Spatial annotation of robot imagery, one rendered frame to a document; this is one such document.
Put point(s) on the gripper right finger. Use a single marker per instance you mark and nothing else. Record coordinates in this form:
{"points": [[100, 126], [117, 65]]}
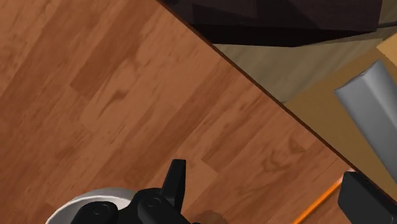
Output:
{"points": [[366, 201]]}

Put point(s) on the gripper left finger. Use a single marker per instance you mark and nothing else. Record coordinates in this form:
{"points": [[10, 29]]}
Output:
{"points": [[173, 186]]}

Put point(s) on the orange pencil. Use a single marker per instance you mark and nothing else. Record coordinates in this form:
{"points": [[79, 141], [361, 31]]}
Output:
{"points": [[319, 201]]}

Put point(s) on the white bowl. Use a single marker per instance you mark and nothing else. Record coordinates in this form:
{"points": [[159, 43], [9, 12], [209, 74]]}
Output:
{"points": [[77, 201]]}

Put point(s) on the brown wooden table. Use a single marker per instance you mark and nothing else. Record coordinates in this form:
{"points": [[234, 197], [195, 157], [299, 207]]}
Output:
{"points": [[124, 93]]}

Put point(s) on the dark robot stand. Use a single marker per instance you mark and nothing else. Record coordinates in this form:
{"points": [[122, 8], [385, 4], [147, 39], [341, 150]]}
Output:
{"points": [[279, 21]]}

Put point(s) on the grey rounded post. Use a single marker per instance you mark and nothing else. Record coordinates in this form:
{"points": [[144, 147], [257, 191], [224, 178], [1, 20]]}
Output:
{"points": [[372, 105]]}

